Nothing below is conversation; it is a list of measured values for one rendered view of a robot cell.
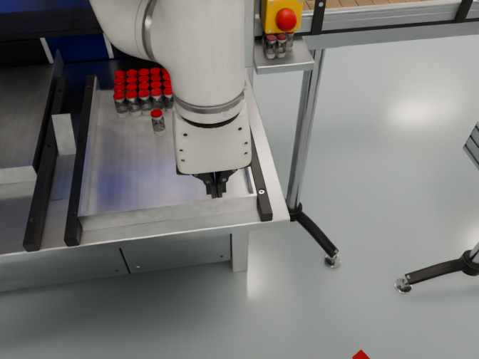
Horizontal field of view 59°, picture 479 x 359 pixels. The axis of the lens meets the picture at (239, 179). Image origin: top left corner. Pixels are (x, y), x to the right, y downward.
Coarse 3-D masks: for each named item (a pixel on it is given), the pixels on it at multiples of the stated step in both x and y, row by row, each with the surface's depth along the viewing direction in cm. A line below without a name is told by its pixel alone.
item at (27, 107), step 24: (0, 72) 89; (24, 72) 89; (48, 72) 89; (0, 96) 83; (24, 96) 83; (48, 96) 79; (0, 120) 79; (24, 120) 79; (48, 120) 77; (0, 144) 75; (24, 144) 75; (0, 168) 66; (24, 168) 67
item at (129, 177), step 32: (96, 96) 80; (96, 128) 77; (128, 128) 77; (96, 160) 72; (128, 160) 72; (160, 160) 72; (96, 192) 67; (128, 192) 67; (160, 192) 67; (192, 192) 67; (256, 192) 63; (96, 224) 62; (128, 224) 63
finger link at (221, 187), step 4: (216, 172) 62; (220, 172) 60; (232, 172) 60; (216, 176) 61; (216, 180) 61; (216, 184) 62; (220, 184) 60; (224, 184) 62; (216, 188) 64; (220, 188) 61; (224, 188) 62; (220, 192) 61; (224, 192) 63; (220, 196) 62
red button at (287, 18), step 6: (282, 12) 79; (288, 12) 79; (276, 18) 80; (282, 18) 79; (288, 18) 79; (294, 18) 80; (282, 24) 80; (288, 24) 80; (294, 24) 80; (282, 30) 81; (288, 30) 81
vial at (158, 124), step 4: (160, 116) 73; (152, 120) 74; (156, 120) 73; (160, 120) 74; (156, 124) 74; (160, 124) 74; (164, 124) 75; (156, 128) 74; (160, 128) 75; (164, 128) 75; (156, 132) 75; (160, 132) 75; (164, 132) 76
